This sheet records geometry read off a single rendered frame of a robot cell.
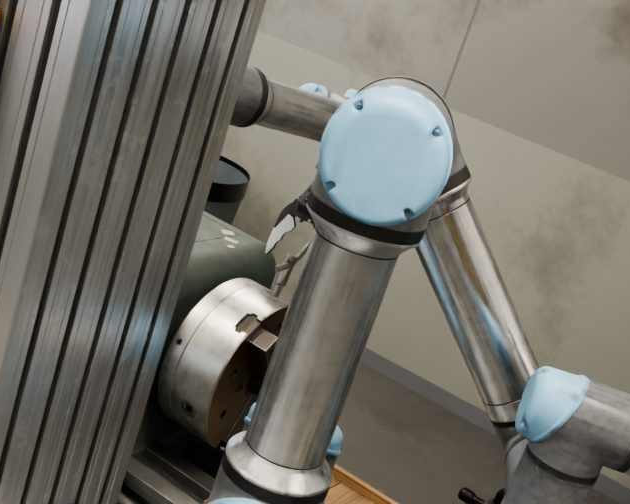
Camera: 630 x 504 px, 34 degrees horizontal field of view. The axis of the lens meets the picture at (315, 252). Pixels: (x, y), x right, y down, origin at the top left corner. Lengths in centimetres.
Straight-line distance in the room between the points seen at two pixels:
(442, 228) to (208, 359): 88
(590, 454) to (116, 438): 50
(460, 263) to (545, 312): 358
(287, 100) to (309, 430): 73
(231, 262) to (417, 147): 120
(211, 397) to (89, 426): 80
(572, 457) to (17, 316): 53
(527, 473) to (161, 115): 49
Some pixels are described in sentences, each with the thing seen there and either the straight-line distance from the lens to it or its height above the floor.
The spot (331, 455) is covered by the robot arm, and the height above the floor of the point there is 137.
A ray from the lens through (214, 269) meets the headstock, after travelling 202.
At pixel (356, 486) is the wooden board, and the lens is 215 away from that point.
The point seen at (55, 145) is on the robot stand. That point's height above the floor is 169.
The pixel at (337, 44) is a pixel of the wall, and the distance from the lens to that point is 500.
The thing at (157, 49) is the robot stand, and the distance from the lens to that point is 93.
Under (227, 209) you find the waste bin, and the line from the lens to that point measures 466.
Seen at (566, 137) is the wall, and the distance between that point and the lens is 457.
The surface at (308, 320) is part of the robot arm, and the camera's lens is 99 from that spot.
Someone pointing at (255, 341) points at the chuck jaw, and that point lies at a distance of 189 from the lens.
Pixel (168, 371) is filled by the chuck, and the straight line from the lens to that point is 194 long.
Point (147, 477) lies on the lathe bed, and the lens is 203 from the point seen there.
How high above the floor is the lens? 193
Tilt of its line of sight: 18 degrees down
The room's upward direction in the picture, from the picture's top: 19 degrees clockwise
